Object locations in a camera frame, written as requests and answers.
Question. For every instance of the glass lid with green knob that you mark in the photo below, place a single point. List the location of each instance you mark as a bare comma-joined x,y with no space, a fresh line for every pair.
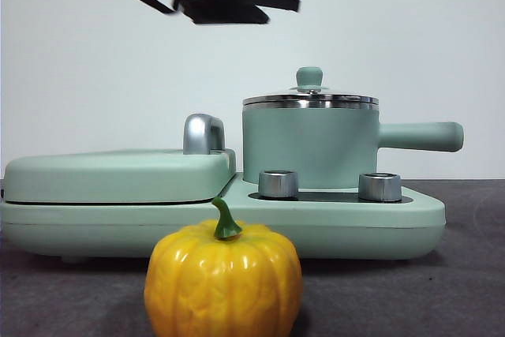
309,78

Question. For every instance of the yellow toy pumpkin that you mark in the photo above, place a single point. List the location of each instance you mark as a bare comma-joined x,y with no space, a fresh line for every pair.
221,281

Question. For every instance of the silver control knob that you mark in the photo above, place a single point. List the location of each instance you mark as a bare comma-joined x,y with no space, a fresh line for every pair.
278,185
379,188

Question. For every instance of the green hinged griddle cover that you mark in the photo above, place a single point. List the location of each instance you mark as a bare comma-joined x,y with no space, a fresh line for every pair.
118,179

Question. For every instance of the green breakfast machine base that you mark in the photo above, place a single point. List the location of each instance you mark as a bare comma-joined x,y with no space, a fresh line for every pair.
335,230

